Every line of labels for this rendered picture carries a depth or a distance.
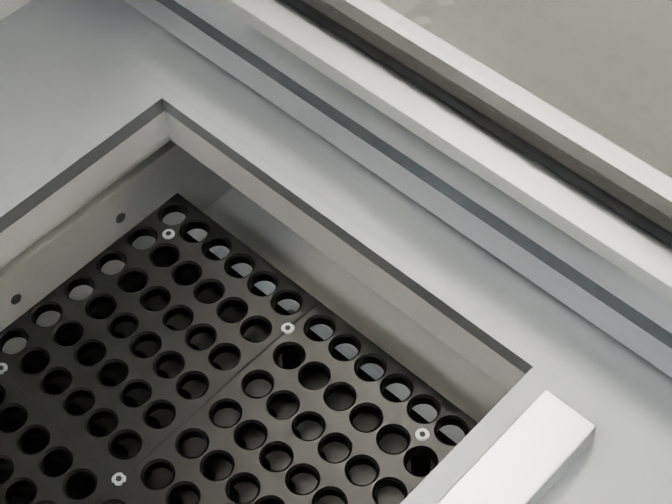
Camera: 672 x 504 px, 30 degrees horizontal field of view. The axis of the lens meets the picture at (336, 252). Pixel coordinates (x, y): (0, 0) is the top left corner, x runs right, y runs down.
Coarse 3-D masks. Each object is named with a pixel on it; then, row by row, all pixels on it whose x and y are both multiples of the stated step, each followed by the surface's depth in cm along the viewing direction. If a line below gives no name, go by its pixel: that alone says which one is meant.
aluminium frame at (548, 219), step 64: (128, 0) 57; (192, 0) 52; (256, 0) 51; (256, 64) 52; (320, 64) 49; (384, 64) 48; (320, 128) 51; (384, 128) 48; (448, 128) 46; (512, 128) 45; (448, 192) 48; (512, 192) 44; (576, 192) 44; (512, 256) 47; (576, 256) 44; (640, 256) 42; (640, 320) 44
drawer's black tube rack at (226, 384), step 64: (128, 256) 54; (192, 256) 54; (64, 320) 52; (128, 320) 53; (192, 320) 52; (256, 320) 52; (0, 384) 51; (64, 384) 54; (128, 384) 51; (192, 384) 54; (256, 384) 54; (320, 384) 54; (0, 448) 49; (64, 448) 49; (128, 448) 52; (192, 448) 52; (256, 448) 49; (320, 448) 49; (384, 448) 52
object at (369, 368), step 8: (224, 256) 61; (240, 264) 60; (240, 272) 60; (248, 272) 60; (264, 288) 60; (272, 288) 59; (280, 304) 59; (288, 304) 59; (312, 328) 58; (320, 328) 58; (320, 336) 58; (328, 336) 58; (344, 344) 58; (344, 352) 57; (352, 352) 57; (360, 368) 57; (368, 368) 57; (376, 368) 57; (376, 376) 56
